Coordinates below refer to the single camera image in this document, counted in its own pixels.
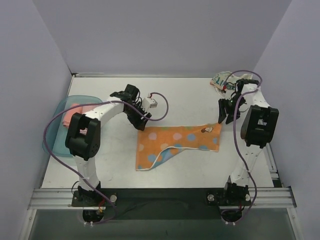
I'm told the orange polka dot towel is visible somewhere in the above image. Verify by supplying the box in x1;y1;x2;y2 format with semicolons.
135;123;222;171

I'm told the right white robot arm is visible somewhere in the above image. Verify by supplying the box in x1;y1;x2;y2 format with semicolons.
217;78;279;206

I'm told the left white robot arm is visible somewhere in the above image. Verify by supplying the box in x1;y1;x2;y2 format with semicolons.
65;84;152;206

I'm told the white rabbit print towel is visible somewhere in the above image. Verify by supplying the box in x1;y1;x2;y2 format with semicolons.
210;71;253;99

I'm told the pink rolled towel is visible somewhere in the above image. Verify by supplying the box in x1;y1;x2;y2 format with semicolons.
81;105;96;114

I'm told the salmon rolled towel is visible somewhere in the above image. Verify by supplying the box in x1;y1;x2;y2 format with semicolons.
62;103;83;129

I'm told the teal plastic tray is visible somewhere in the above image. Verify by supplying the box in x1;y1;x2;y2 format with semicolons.
46;95;102;158

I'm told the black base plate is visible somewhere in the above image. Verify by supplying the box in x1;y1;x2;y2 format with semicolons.
71;188;252;222

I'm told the aluminium front rail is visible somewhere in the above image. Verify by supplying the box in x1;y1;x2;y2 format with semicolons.
28;187;297;210

